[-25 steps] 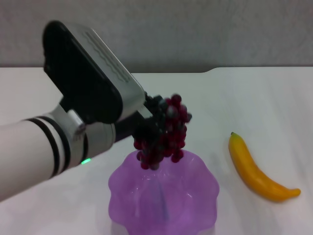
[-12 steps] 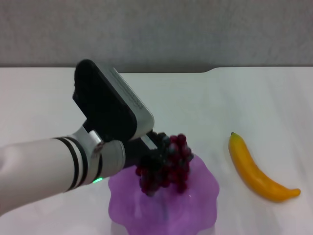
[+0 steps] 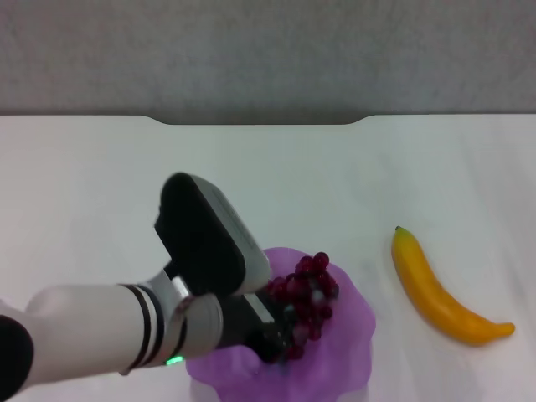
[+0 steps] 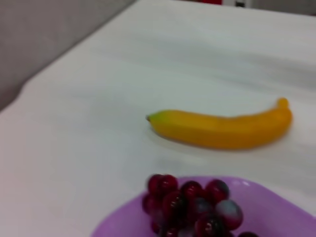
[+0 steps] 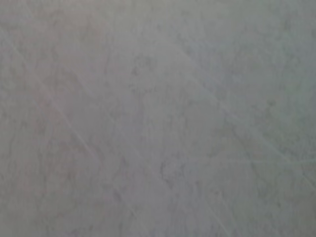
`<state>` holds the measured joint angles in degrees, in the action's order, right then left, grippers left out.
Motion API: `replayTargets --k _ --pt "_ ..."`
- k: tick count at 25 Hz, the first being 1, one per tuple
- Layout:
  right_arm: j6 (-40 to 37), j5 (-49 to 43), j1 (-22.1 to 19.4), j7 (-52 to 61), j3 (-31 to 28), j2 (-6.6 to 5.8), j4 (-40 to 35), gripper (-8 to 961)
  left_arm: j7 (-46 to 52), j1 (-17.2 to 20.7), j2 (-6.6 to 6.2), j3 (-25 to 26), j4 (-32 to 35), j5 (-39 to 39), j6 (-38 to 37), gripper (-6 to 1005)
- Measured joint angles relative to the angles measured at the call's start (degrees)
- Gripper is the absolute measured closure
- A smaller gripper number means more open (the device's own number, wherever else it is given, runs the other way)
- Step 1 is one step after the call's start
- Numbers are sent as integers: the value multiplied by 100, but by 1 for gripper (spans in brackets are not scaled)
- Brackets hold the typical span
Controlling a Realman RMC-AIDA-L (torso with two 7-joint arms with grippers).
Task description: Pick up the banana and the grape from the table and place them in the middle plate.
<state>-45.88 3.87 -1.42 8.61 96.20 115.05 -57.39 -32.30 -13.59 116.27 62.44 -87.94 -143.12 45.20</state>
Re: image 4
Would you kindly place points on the dark red grape bunch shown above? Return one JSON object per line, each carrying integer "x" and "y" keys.
{"x": 172, "y": 202}

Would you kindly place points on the red background object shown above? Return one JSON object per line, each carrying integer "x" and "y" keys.
{"x": 209, "y": 1}

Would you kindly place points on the purple scalloped plastic bowl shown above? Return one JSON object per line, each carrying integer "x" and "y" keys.
{"x": 271, "y": 205}

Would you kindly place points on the yellow banana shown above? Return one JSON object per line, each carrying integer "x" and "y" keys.
{"x": 222, "y": 133}

